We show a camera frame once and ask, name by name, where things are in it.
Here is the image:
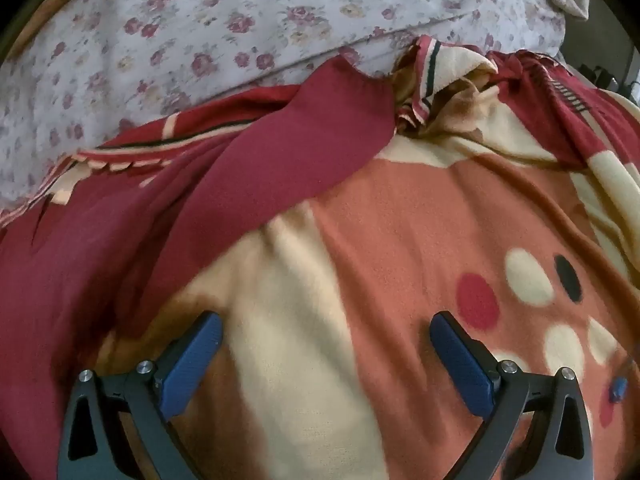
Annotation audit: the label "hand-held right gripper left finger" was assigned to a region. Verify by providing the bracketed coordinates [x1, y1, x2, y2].
[56, 310, 224, 480]

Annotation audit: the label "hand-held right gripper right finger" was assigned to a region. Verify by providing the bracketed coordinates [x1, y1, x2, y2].
[429, 310, 596, 480]

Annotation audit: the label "maroon cloth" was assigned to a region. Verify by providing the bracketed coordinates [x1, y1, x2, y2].
[0, 55, 396, 480]

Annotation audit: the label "printed red and cream blanket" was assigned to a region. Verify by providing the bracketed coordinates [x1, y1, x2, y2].
[0, 35, 640, 480]

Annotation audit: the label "floral white quilt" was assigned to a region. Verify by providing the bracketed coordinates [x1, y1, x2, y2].
[0, 0, 568, 216]

